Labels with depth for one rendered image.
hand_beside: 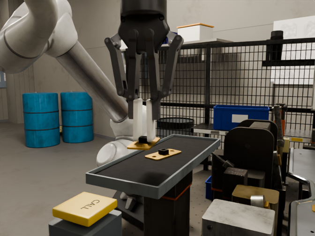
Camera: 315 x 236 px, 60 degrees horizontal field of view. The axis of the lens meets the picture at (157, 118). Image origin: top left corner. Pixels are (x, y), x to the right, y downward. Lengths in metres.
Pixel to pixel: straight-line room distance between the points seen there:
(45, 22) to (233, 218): 0.55
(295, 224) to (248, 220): 0.27
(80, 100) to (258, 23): 3.64
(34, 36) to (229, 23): 3.56
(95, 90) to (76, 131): 4.82
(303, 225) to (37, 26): 0.75
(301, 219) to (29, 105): 5.32
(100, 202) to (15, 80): 8.69
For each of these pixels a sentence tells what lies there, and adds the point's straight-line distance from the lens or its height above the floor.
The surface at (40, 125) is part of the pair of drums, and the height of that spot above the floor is 0.45.
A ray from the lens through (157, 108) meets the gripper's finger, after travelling 0.45.
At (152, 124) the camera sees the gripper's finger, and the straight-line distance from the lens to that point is 0.45.
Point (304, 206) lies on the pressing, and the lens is 0.82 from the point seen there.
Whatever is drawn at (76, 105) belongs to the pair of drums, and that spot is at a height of 0.80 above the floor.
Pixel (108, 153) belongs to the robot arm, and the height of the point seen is 1.03.
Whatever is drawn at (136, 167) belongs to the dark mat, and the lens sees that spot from 0.51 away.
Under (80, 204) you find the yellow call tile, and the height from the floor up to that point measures 1.16.
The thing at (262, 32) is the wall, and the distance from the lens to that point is 3.89.
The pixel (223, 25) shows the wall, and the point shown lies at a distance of 4.16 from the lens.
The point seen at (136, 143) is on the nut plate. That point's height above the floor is 1.21.
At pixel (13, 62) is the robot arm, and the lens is 0.85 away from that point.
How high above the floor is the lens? 1.32
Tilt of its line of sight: 8 degrees down
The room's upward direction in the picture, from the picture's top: straight up
